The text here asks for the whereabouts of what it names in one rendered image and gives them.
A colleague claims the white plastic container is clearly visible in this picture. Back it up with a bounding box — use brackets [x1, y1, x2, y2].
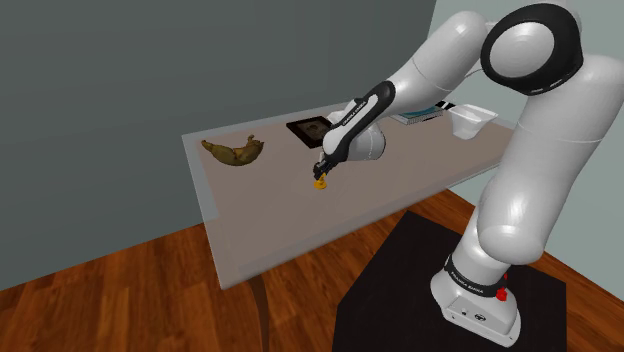
[447, 103, 499, 141]

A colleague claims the black robot stand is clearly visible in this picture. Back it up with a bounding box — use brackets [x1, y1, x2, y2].
[332, 210, 568, 352]

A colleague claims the black framed picture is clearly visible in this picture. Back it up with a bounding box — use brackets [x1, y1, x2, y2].
[285, 115, 335, 150]

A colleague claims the brown animal figure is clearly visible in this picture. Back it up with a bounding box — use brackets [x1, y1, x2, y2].
[201, 134, 265, 167]

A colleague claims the blue book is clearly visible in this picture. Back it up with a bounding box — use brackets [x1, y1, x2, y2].
[389, 105, 446, 126]

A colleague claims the grey table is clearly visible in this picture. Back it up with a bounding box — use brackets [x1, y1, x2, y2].
[181, 101, 518, 352]

